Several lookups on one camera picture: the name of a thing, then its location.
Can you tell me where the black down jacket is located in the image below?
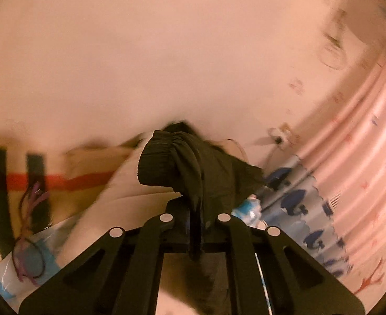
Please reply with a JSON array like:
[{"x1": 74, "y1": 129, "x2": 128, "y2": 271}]
[{"x1": 137, "y1": 121, "x2": 269, "y2": 315}]

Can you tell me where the purple cord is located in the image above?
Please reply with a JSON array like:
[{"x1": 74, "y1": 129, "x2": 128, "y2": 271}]
[{"x1": 12, "y1": 180, "x2": 54, "y2": 284}]

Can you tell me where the red and black strap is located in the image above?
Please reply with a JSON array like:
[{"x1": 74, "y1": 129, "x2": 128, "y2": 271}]
[{"x1": 0, "y1": 146, "x2": 115, "y2": 256}]

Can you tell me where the pink coral print curtain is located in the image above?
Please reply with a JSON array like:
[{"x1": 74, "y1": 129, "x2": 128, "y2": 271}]
[{"x1": 291, "y1": 49, "x2": 386, "y2": 302}]

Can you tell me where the white wall fixture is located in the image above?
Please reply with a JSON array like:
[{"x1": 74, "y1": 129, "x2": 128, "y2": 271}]
[{"x1": 254, "y1": 123, "x2": 300, "y2": 148}]

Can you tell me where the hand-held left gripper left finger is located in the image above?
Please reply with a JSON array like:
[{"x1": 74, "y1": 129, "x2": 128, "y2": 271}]
[{"x1": 18, "y1": 198, "x2": 193, "y2": 315}]

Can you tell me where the white down jacket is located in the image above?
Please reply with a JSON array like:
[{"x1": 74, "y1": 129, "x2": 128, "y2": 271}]
[{"x1": 58, "y1": 131, "x2": 183, "y2": 270}]

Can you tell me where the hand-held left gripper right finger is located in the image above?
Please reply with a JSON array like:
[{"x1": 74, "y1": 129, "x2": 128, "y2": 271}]
[{"x1": 199, "y1": 213, "x2": 366, "y2": 315}]

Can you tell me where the whale print curtain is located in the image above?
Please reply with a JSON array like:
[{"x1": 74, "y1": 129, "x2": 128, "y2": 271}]
[{"x1": 259, "y1": 156, "x2": 354, "y2": 279}]

